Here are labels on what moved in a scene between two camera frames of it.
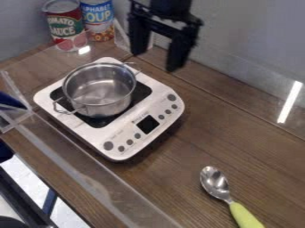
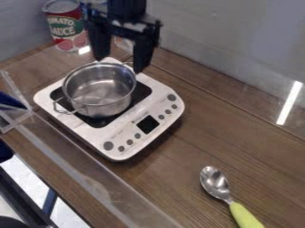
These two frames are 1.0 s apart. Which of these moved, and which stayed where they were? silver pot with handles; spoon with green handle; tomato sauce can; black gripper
Moved: black gripper
Stayed: spoon with green handle; tomato sauce can; silver pot with handles
